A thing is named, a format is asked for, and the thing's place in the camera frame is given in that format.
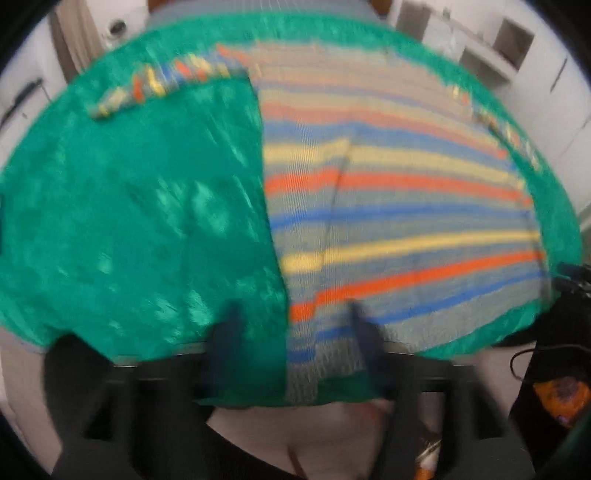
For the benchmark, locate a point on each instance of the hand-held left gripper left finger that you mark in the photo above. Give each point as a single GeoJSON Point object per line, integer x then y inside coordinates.
{"type": "Point", "coordinates": [229, 334]}

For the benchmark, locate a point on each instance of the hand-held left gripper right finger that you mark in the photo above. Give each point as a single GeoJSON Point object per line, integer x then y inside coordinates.
{"type": "Point", "coordinates": [365, 334]}

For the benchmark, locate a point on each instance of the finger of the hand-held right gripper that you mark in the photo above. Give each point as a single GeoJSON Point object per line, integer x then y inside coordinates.
{"type": "Point", "coordinates": [575, 279]}

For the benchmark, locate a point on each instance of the striped knit sweater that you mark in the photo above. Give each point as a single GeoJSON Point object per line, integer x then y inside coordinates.
{"type": "Point", "coordinates": [392, 207]}

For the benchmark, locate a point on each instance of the small orange white object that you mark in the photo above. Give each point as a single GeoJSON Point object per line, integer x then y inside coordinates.
{"type": "Point", "coordinates": [427, 464]}

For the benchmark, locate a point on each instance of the green plush blanket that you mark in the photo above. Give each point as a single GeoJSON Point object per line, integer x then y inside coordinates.
{"type": "Point", "coordinates": [138, 207]}

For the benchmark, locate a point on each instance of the white open shelf unit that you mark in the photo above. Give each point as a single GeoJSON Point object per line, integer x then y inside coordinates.
{"type": "Point", "coordinates": [498, 50]}

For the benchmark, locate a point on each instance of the white drawer cabinet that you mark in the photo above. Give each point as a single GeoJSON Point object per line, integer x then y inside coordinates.
{"type": "Point", "coordinates": [27, 120]}

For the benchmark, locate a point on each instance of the black items on cabinet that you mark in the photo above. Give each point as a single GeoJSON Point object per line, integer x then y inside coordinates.
{"type": "Point", "coordinates": [22, 99]}

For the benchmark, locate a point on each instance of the grey bed mattress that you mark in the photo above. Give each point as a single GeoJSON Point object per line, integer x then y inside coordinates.
{"type": "Point", "coordinates": [258, 7]}

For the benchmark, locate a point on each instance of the wooden headboard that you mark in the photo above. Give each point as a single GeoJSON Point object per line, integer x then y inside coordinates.
{"type": "Point", "coordinates": [382, 5]}

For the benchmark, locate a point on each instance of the beige curtain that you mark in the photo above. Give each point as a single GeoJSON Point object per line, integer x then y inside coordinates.
{"type": "Point", "coordinates": [87, 32]}

